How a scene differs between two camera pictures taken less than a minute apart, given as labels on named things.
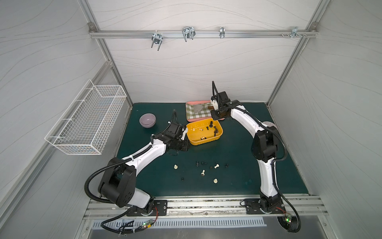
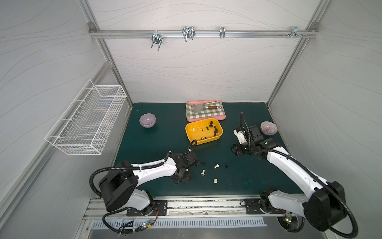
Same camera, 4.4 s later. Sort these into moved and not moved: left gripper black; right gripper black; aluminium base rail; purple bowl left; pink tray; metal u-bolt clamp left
Moved: right gripper black; left gripper black
Not moved: pink tray; metal u-bolt clamp left; aluminium base rail; purple bowl left
